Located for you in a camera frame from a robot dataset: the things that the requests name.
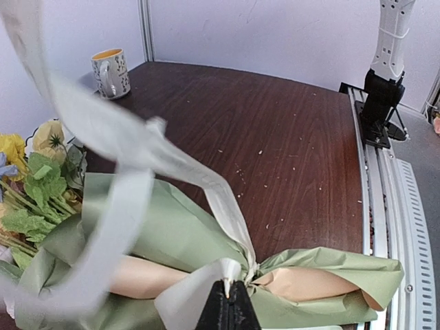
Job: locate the blue flower stem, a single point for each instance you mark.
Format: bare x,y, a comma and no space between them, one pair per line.
8,171

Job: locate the aluminium front rail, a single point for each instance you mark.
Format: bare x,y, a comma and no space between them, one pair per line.
394,226

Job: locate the green and pink wrapping paper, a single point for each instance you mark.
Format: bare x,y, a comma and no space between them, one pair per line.
157,285

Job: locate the pink flowers on floor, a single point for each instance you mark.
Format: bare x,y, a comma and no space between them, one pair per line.
436,121

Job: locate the cream yellow rose stem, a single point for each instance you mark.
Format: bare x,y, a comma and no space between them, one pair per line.
49,140

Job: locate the white patterned mug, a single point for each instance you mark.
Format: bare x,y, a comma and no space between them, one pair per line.
111,74

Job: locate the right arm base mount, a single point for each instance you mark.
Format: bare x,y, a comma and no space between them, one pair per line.
380,135

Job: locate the bright yellow flower stem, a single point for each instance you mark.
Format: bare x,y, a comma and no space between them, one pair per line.
13,146

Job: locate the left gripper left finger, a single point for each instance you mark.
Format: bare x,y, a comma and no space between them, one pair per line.
215,313

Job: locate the right aluminium frame post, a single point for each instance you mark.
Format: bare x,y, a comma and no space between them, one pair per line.
144,11

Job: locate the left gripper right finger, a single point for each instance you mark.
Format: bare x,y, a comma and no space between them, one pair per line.
241,314

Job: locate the white printed ribbon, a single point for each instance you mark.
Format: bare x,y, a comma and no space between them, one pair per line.
139,150

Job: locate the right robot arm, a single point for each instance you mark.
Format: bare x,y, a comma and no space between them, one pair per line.
383,81

